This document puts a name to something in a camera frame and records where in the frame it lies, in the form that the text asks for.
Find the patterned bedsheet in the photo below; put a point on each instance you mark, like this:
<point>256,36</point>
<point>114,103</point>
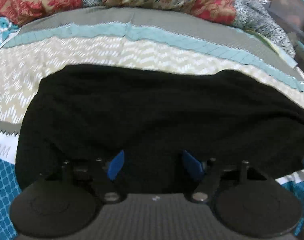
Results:
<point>128,37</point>

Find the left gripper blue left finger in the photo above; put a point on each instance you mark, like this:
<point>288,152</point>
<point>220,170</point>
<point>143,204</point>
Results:
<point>116,165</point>

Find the teal lattice pillow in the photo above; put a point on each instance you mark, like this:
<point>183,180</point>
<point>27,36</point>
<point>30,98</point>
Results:
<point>7,29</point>

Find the black pants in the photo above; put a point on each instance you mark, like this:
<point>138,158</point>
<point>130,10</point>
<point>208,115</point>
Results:
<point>85,112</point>

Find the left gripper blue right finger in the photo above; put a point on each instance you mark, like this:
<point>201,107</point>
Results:
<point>194,167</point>

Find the clear plastic storage bin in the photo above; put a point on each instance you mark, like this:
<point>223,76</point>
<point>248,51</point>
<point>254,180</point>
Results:
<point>289,14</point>

